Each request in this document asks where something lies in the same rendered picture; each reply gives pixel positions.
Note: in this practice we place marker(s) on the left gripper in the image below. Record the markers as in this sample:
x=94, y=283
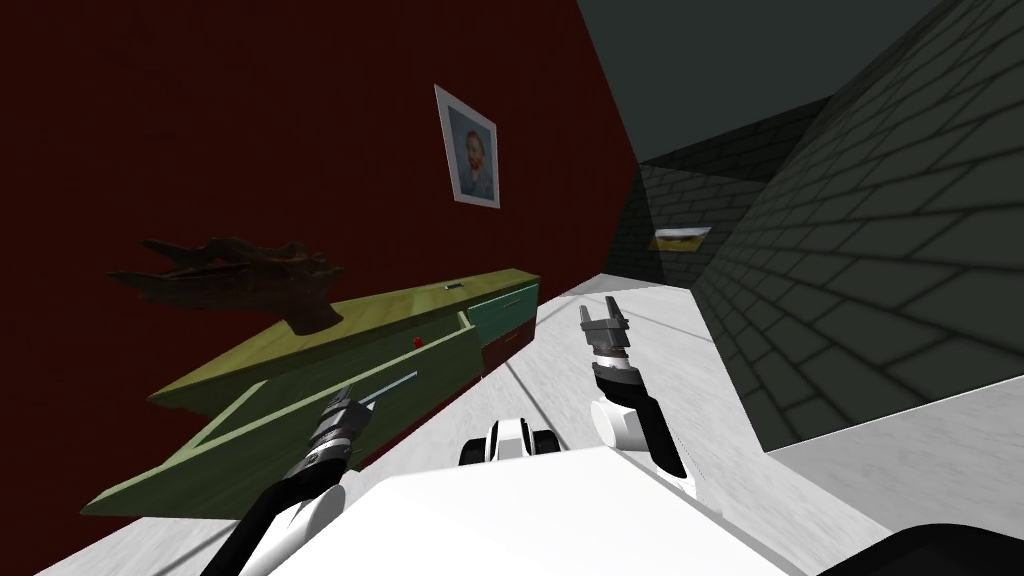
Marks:
x=342, y=424

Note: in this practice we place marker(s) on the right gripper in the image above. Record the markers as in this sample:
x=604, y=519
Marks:
x=606, y=338

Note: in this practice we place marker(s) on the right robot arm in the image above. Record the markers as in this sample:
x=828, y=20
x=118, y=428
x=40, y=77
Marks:
x=640, y=416

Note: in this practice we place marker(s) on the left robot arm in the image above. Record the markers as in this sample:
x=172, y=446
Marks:
x=276, y=500

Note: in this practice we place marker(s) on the green drawer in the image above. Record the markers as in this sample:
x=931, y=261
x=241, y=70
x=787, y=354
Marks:
x=264, y=460

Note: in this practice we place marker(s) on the dark red drawer front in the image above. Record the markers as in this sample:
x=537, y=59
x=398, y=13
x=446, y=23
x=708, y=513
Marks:
x=510, y=344

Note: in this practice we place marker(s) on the teal drawer front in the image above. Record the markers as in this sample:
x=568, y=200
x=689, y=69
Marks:
x=504, y=310

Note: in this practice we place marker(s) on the green sideboard with wooden top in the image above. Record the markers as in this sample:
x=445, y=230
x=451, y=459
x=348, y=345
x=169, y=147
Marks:
x=376, y=308

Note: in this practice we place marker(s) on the dark brown driftwood sculpture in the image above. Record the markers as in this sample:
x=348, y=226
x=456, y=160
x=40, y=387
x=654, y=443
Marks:
x=240, y=276

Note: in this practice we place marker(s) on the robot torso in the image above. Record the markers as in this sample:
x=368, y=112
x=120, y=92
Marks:
x=528, y=512

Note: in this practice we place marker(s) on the framed portrait picture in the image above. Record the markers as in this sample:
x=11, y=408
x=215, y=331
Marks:
x=474, y=152

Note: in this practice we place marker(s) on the yellow landscape wall picture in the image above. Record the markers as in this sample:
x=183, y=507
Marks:
x=680, y=238

